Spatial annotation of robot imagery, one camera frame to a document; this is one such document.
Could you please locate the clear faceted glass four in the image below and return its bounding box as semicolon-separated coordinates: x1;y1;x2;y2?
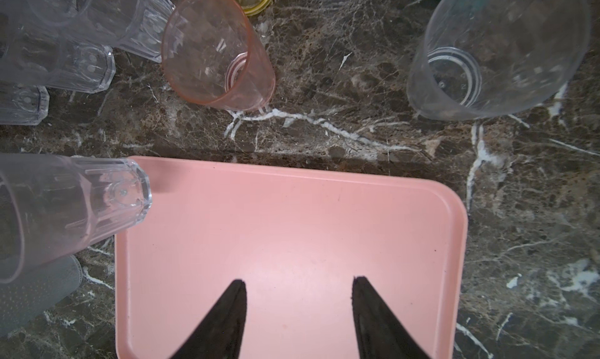
27;0;174;63

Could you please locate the clear faceted glass three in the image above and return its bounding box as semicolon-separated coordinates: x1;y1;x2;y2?
1;13;117;93

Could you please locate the clear faceted glass two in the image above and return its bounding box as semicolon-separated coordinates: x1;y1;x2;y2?
1;82;50;126

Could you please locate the clear faceted glass five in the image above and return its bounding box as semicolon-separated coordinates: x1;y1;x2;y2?
1;154;153;284

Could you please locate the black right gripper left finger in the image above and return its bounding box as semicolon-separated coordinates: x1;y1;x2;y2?
171;279;247;359

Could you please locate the small clear round cup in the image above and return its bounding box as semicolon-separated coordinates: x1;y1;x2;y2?
406;0;592;121

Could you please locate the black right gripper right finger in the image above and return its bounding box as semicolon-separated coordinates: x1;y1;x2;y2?
352;276;430;359

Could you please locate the pink plastic tray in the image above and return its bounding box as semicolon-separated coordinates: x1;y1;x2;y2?
115;157;468;358

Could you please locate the frosted grey plastic cup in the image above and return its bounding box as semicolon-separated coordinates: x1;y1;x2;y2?
1;255;83;336

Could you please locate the small pink plastic cup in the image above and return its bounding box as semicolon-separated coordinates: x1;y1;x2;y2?
161;0;276;111

